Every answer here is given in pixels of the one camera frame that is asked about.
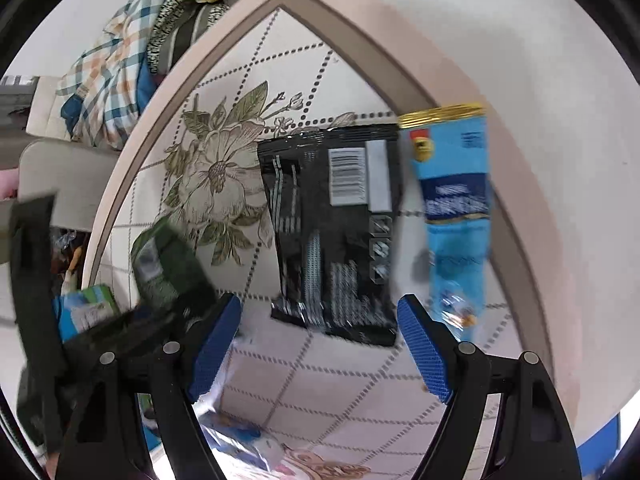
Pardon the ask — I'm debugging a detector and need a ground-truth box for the cardboard box with blue print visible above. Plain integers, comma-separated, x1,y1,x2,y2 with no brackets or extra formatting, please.
52,284,121,343

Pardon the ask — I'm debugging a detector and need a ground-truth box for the blue plastic object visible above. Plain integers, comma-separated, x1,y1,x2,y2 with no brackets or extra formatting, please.
575,407,623,480

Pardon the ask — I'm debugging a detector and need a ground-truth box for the green snack packet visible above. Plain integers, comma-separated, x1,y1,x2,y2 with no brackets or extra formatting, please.
131,217,218,311

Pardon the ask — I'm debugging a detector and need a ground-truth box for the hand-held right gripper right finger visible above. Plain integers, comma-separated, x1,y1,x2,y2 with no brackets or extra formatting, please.
397,294,583,480

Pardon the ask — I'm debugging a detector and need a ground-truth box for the blue tube-shaped snack packet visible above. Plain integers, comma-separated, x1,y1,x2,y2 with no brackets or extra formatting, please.
398,102,493,331

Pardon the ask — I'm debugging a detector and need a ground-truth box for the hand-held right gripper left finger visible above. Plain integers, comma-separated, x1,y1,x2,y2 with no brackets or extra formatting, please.
55,294,243,480

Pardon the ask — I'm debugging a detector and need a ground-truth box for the leopard print cloth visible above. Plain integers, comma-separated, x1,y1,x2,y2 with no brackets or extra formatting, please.
147,0,198,68

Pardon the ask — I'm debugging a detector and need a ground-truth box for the blue white tissue pack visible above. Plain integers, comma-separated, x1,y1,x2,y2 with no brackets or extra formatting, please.
200,407,288,478

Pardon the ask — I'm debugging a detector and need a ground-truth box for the dark striped cloth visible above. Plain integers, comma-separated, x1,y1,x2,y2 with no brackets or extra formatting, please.
170,2,231,61

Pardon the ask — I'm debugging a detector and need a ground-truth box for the black snack packet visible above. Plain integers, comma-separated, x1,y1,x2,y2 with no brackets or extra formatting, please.
256,124,403,347

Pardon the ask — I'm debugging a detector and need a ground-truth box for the plaid blanket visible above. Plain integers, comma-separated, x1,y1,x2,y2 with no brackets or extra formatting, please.
55,0,173,150

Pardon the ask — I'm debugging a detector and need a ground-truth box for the white padded chair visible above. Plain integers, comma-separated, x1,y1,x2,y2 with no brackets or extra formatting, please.
25,76,76,141

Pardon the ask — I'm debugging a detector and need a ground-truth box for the grey padded chair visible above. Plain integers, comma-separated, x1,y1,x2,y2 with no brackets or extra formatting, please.
17,139,120,233

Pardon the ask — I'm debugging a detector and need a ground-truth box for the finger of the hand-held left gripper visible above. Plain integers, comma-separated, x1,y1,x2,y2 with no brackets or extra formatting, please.
62,285,221,366

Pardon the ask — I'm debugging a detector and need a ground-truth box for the blue cloth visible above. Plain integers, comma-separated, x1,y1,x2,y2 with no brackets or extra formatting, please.
135,57,161,111

